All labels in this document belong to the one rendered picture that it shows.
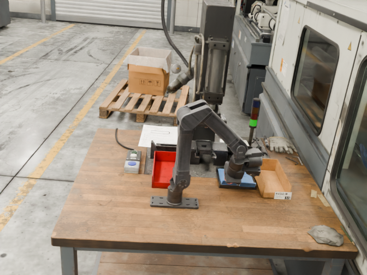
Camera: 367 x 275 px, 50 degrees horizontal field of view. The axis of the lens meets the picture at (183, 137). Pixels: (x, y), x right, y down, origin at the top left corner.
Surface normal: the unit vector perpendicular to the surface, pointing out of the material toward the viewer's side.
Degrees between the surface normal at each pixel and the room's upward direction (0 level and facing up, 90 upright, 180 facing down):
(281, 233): 0
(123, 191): 0
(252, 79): 90
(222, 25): 90
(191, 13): 90
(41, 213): 0
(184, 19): 91
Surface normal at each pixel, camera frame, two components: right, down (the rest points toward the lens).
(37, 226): 0.07, -0.91
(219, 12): 0.03, 0.42
